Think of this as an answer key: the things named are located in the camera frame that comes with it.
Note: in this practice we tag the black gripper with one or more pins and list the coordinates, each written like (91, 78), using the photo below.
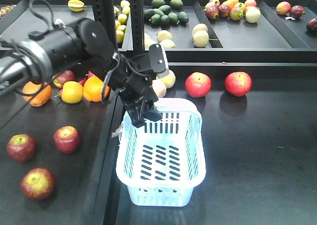
(132, 79)

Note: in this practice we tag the light blue plastic basket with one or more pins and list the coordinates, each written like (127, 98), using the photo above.
(163, 161)

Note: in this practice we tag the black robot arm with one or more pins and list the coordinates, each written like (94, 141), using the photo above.
(44, 55)

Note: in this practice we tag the pale peach front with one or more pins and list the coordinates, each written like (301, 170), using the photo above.
(159, 88)

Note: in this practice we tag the pale peach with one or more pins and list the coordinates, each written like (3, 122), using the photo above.
(159, 88)
(168, 80)

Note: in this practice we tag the pale peach back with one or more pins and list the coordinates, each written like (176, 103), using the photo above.
(168, 80)

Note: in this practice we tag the orange right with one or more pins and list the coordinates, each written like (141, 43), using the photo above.
(92, 89)

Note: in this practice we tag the orange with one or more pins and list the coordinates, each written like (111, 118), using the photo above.
(92, 89)
(37, 94)

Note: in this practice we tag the red apple right middle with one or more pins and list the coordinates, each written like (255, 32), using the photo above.
(197, 85)

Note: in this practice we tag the red bell pepper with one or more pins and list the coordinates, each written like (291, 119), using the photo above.
(90, 74)

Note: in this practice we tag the red apple centre left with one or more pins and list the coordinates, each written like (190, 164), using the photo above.
(67, 139)

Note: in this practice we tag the red apple behind oranges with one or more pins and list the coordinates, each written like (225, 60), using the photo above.
(61, 78)

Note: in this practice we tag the red apple far right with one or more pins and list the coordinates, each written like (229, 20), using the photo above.
(238, 83)

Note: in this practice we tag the orange left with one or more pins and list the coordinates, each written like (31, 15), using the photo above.
(37, 94)

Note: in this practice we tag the white garlic bulb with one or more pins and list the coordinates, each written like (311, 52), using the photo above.
(59, 23)

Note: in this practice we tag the yellow starfruit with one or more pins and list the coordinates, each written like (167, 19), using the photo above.
(76, 5)

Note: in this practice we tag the dark red apple left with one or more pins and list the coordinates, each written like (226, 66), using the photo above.
(22, 148)

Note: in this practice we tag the red yellow apple bottom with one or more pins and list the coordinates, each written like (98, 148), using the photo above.
(38, 184)

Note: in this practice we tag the black shelf upright post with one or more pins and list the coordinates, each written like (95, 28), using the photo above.
(103, 34)

